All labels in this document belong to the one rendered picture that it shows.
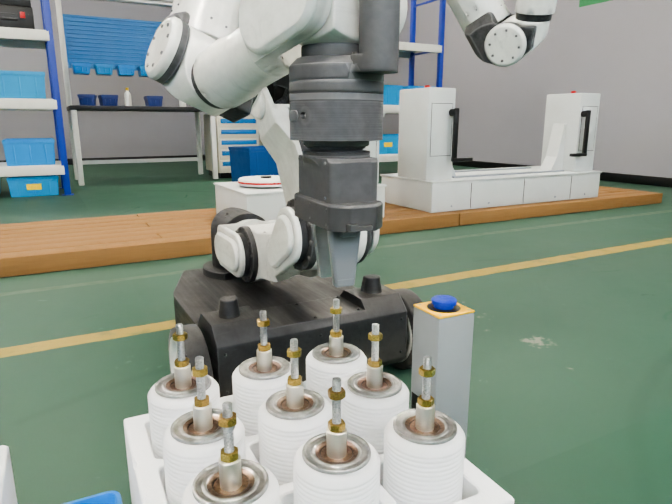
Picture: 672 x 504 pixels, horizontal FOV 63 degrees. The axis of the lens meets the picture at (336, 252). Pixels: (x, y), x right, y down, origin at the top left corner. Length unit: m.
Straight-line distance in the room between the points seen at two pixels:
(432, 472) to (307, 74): 0.44
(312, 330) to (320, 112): 0.75
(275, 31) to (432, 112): 2.83
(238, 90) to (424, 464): 0.46
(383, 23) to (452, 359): 0.57
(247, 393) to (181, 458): 0.17
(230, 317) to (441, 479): 0.62
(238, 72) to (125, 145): 8.39
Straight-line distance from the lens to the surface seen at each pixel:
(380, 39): 0.48
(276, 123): 1.10
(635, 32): 6.44
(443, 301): 0.88
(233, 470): 0.58
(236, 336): 1.12
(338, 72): 0.49
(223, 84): 0.63
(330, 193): 0.49
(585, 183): 4.24
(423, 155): 3.33
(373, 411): 0.74
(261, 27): 0.53
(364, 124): 0.49
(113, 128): 8.96
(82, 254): 2.53
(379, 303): 1.27
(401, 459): 0.67
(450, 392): 0.92
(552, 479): 1.09
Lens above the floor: 0.60
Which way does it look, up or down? 13 degrees down
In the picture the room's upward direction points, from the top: straight up
